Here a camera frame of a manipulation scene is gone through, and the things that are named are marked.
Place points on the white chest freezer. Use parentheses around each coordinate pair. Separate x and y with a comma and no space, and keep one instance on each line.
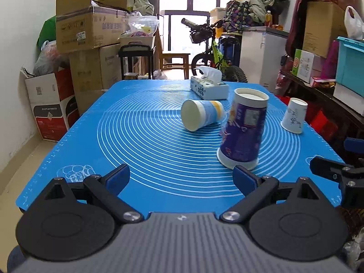
(261,51)

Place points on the wooden chair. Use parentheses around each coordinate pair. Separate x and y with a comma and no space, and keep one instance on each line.
(164,58)

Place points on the tall brown cardboard box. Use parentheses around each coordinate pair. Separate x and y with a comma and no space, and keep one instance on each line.
(324,23)

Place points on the blue yellow paper cup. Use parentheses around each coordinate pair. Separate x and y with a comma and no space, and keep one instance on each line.
(198,114)

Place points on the lower cardboard box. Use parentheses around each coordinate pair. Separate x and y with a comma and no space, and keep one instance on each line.
(94,71)

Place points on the green white box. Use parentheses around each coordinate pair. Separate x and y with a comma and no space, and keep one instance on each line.
(303,64)

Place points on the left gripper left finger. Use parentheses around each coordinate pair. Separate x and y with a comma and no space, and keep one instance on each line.
(103,191)

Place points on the white paper cup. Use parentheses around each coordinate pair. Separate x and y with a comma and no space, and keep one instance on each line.
(294,116)

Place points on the white red cardboard box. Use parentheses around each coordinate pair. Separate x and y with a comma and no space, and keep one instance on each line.
(53,103)

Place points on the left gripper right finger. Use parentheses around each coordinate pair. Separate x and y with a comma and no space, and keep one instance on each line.
(257,192)

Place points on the blue silicone mat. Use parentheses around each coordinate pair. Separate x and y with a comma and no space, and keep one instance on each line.
(172,169)

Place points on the teal plastic bin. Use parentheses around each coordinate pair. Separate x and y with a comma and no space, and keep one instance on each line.
(350,64)

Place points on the purple paper cup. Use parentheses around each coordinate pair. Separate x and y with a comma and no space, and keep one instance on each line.
(243,131)

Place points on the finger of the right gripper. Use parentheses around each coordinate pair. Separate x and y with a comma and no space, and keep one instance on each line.
(354,145)
(341,173)

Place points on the white tissue box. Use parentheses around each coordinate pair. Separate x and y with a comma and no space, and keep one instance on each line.
(208,84)

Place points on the large top cardboard box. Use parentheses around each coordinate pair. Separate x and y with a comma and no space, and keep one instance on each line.
(88,24)

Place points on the green bicycle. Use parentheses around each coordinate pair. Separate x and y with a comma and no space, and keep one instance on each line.
(212,57)

